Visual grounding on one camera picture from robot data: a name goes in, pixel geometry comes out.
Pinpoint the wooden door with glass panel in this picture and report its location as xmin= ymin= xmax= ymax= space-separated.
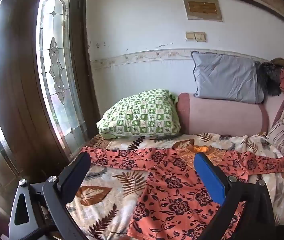
xmin=0 ymin=0 xmax=102 ymax=188

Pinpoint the wall plaque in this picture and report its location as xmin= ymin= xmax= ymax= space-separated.
xmin=182 ymin=0 xmax=223 ymax=22

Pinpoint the leaf print blanket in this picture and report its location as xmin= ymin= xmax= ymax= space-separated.
xmin=65 ymin=132 xmax=284 ymax=240

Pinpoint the grey pillow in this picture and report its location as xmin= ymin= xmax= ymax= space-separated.
xmin=191 ymin=51 xmax=265 ymax=104

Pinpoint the dark furry cloth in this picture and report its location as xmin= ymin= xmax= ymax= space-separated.
xmin=256 ymin=62 xmax=282 ymax=97

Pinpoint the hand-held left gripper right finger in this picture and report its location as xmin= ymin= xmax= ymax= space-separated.
xmin=194 ymin=152 xmax=276 ymax=240

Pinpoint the brown quilted bed cover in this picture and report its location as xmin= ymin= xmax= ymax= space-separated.
xmin=88 ymin=134 xmax=115 ymax=153

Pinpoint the brown cloth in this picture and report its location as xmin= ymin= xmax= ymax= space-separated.
xmin=269 ymin=57 xmax=284 ymax=69

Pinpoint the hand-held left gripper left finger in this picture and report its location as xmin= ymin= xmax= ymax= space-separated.
xmin=8 ymin=152 xmax=91 ymax=240

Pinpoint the green checkered pillow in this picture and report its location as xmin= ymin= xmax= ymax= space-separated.
xmin=96 ymin=89 xmax=182 ymax=139

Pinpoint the orange floral shirt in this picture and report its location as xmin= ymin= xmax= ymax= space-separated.
xmin=80 ymin=146 xmax=284 ymax=240

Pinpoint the beige light switch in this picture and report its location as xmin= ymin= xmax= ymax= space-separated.
xmin=186 ymin=31 xmax=207 ymax=42

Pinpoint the pink bolster pillow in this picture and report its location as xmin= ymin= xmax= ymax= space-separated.
xmin=176 ymin=92 xmax=284 ymax=137

